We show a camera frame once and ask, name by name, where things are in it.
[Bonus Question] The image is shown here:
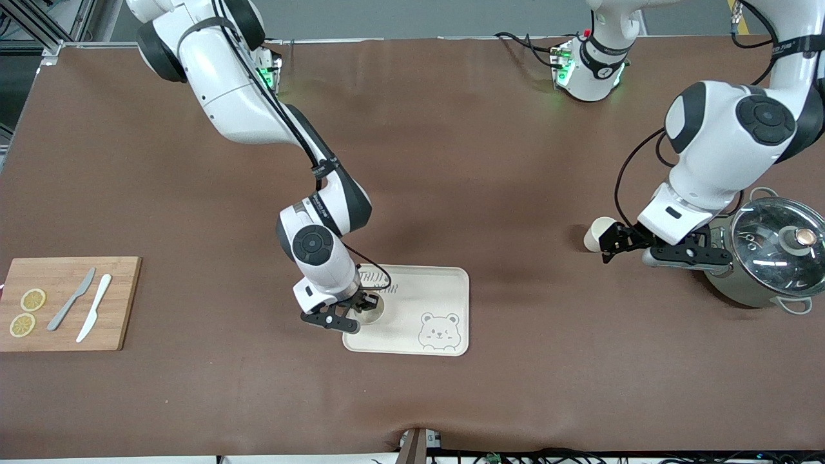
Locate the glass pot lid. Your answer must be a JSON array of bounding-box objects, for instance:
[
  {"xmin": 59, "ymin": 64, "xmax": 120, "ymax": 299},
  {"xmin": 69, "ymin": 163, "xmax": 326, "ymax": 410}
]
[{"xmin": 730, "ymin": 197, "xmax": 825, "ymax": 298}]

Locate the black base power cable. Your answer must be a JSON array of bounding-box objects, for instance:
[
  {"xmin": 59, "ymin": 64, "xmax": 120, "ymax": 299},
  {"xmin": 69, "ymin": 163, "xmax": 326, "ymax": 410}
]
[{"xmin": 495, "ymin": 31, "xmax": 568, "ymax": 68}]

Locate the brown table cover mat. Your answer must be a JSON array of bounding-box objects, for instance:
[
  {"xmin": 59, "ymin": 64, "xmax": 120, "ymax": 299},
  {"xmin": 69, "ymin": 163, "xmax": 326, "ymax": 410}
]
[{"xmin": 0, "ymin": 35, "xmax": 825, "ymax": 459}]

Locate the aluminium frame profile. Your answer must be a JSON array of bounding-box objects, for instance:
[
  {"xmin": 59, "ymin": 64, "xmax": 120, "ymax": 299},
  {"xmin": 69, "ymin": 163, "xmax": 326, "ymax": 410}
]
[{"xmin": 0, "ymin": 0, "xmax": 88, "ymax": 65}]

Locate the white plastic knife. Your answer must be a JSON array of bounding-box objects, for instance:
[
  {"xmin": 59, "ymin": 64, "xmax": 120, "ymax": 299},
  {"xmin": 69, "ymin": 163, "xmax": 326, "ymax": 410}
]
[{"xmin": 76, "ymin": 274, "xmax": 113, "ymax": 343}]

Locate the white IKEA cup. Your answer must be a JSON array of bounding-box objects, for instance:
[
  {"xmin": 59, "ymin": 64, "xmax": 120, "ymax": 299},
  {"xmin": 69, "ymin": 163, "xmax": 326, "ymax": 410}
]
[
  {"xmin": 351, "ymin": 295, "xmax": 386, "ymax": 327},
  {"xmin": 583, "ymin": 217, "xmax": 619, "ymax": 253}
]

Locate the cream bear print tray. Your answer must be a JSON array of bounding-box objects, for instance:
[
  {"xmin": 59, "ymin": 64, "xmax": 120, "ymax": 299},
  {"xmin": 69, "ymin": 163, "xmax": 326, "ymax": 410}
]
[{"xmin": 342, "ymin": 264, "xmax": 470, "ymax": 357}]

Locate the wooden cutting board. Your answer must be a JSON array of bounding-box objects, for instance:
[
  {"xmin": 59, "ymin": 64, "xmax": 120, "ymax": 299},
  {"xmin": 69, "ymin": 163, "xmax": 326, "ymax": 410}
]
[{"xmin": 0, "ymin": 256, "xmax": 142, "ymax": 353}]

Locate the grey plastic knife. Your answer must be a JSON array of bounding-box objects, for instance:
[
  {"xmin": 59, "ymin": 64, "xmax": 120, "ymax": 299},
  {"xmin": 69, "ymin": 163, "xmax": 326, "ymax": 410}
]
[{"xmin": 47, "ymin": 267, "xmax": 96, "ymax": 332}]

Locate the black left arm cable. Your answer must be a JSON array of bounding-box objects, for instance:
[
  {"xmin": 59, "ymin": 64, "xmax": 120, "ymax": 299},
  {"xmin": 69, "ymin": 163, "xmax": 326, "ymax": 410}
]
[{"xmin": 614, "ymin": 0, "xmax": 784, "ymax": 227}]

